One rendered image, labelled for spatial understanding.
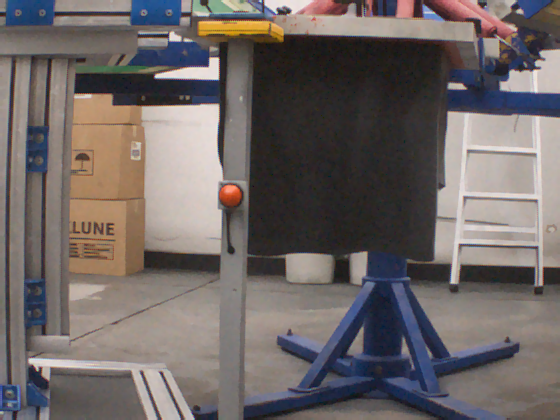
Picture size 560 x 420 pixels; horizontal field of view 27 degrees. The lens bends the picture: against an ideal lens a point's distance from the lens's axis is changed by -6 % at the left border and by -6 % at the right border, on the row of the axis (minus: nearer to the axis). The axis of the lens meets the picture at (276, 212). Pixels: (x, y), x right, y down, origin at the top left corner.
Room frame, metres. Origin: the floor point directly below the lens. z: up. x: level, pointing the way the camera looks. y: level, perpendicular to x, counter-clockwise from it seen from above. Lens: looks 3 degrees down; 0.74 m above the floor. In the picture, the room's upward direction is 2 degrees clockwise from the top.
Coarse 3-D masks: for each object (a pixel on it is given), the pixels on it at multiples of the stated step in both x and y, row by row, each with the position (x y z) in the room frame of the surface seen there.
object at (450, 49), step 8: (344, 40) 2.42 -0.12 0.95; (352, 40) 2.41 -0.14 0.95; (360, 40) 2.41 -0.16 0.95; (368, 40) 2.40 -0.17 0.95; (376, 40) 2.39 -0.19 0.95; (384, 40) 2.38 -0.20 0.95; (392, 40) 2.37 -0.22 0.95; (400, 40) 2.36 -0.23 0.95; (448, 48) 2.47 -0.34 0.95; (456, 48) 2.45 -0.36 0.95; (448, 56) 2.67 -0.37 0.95; (456, 56) 2.66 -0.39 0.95; (456, 64) 2.90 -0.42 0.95
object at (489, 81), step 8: (456, 72) 3.56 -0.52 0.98; (464, 72) 3.49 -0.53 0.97; (472, 72) 3.47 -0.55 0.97; (480, 72) 3.49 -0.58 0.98; (488, 72) 3.47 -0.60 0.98; (496, 72) 3.55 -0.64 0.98; (504, 72) 3.54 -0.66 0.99; (456, 80) 3.80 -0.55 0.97; (464, 80) 3.49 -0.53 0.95; (472, 80) 3.47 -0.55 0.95; (480, 80) 3.49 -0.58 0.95; (488, 80) 3.52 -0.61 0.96; (496, 80) 3.57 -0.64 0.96; (504, 80) 3.84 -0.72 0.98; (472, 88) 3.52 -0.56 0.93; (480, 88) 3.51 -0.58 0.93; (488, 88) 3.52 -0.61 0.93; (496, 88) 3.57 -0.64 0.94
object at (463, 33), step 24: (192, 24) 2.38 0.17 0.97; (288, 24) 2.34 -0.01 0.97; (312, 24) 2.33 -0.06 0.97; (336, 24) 2.33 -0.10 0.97; (360, 24) 2.32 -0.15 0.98; (384, 24) 2.31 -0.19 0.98; (408, 24) 2.30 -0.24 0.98; (432, 24) 2.29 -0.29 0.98; (456, 24) 2.28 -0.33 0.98; (216, 48) 2.73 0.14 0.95
